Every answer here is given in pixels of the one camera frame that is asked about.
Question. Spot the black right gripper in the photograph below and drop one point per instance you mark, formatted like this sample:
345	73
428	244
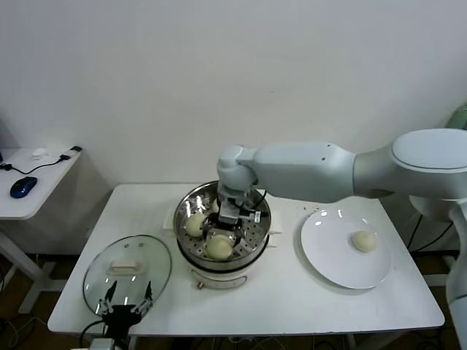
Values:
228	228

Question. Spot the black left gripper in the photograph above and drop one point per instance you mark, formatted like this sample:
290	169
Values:
122	321

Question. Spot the round glass pot lid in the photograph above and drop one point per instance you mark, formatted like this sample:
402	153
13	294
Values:
127	251

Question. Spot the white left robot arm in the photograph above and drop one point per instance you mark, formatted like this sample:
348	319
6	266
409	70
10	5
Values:
102	344

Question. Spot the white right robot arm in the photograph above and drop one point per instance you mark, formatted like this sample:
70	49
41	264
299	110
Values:
310	171

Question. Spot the stainless steel steamer basket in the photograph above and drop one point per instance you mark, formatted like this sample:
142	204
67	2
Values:
189	204

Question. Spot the cream electric pot base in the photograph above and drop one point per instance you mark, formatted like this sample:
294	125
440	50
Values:
219	279

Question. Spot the white round plate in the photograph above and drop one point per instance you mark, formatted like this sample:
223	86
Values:
339	262

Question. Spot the white side table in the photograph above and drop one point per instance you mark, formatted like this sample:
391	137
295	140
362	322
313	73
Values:
36	189

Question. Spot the blue computer mouse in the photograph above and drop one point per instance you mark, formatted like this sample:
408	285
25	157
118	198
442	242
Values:
23	186

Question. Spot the small white object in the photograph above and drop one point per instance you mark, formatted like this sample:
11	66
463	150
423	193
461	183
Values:
39	154

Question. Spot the pale green appliance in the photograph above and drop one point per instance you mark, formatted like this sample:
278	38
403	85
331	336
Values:
459	116

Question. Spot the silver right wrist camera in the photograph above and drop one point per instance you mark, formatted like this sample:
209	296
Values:
230	213

